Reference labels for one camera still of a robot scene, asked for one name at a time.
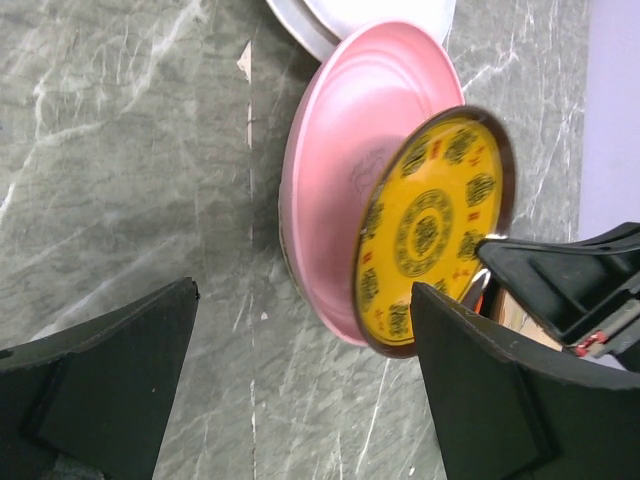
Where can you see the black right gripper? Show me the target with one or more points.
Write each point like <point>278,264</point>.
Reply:
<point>582,293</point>

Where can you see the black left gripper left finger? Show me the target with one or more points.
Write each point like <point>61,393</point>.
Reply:
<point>100,392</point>

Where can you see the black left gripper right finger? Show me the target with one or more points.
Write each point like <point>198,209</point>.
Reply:
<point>507,407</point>

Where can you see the yellow patterned plate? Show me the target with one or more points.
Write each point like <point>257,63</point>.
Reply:
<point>450,185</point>

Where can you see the pink plate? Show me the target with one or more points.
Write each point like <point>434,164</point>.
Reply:
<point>366,98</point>

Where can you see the beige plate on tray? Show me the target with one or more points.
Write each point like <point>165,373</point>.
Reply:
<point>508,313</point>

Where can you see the white deep plate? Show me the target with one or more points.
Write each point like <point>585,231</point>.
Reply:
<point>319,26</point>

